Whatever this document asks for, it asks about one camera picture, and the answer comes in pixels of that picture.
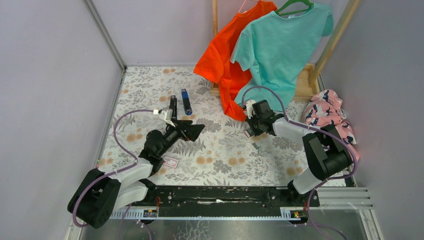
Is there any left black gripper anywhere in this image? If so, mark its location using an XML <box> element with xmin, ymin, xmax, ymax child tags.
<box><xmin>157</xmin><ymin>118</ymin><xmax>205</xmax><ymax>158</ymax></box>

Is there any blue stapler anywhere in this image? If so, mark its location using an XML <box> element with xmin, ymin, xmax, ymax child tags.
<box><xmin>181</xmin><ymin>88</ymin><xmax>193</xmax><ymax>116</ymax></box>

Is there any small black stapler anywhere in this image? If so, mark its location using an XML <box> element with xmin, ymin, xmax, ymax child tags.
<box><xmin>169</xmin><ymin>95</ymin><xmax>178</xmax><ymax>120</ymax></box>

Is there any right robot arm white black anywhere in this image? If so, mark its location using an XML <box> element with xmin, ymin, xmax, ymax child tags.
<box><xmin>245</xmin><ymin>100</ymin><xmax>356</xmax><ymax>206</ymax></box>

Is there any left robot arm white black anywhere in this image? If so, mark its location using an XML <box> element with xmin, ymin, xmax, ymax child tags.
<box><xmin>67</xmin><ymin>120</ymin><xmax>205</xmax><ymax>229</ymax></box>

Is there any red staple box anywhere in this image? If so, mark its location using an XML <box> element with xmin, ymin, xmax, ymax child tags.
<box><xmin>163</xmin><ymin>156</ymin><xmax>179</xmax><ymax>169</ymax></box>

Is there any floral table mat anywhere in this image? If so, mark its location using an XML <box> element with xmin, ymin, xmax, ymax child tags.
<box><xmin>98</xmin><ymin>66</ymin><xmax>308</xmax><ymax>186</ymax></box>

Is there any wooden clothes rack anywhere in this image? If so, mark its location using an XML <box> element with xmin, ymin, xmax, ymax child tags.
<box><xmin>209</xmin><ymin>0</ymin><xmax>362</xmax><ymax>102</ymax></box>

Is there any pink patterned cloth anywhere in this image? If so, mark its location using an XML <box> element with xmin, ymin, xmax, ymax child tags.
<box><xmin>302</xmin><ymin>89</ymin><xmax>360</xmax><ymax>160</ymax></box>

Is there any orange t-shirt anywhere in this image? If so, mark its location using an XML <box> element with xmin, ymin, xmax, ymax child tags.
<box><xmin>193</xmin><ymin>0</ymin><xmax>277</xmax><ymax>122</ymax></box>

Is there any teal t-shirt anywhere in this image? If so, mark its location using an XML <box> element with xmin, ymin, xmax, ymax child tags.
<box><xmin>230</xmin><ymin>3</ymin><xmax>334</xmax><ymax>110</ymax></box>

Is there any pink clothes hanger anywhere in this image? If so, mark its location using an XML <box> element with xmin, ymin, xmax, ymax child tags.
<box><xmin>237</xmin><ymin>0</ymin><xmax>259</xmax><ymax>14</ymax></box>

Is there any green clothes hanger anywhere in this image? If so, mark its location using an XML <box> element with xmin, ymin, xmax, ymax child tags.
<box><xmin>275</xmin><ymin>0</ymin><xmax>314</xmax><ymax>16</ymax></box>

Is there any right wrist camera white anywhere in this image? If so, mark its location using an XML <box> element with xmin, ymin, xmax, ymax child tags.
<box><xmin>243</xmin><ymin>99</ymin><xmax>257</xmax><ymax>119</ymax></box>

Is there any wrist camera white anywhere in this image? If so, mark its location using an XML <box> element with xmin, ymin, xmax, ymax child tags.
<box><xmin>243</xmin><ymin>99</ymin><xmax>257</xmax><ymax>119</ymax></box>
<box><xmin>152</xmin><ymin>108</ymin><xmax>176</xmax><ymax>127</ymax></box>

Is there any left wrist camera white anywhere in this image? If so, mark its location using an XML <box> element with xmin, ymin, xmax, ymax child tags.
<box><xmin>152</xmin><ymin>108</ymin><xmax>176</xmax><ymax>127</ymax></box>

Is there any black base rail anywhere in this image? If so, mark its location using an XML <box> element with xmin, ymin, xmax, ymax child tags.
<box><xmin>124</xmin><ymin>185</ymin><xmax>321</xmax><ymax>219</ymax></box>

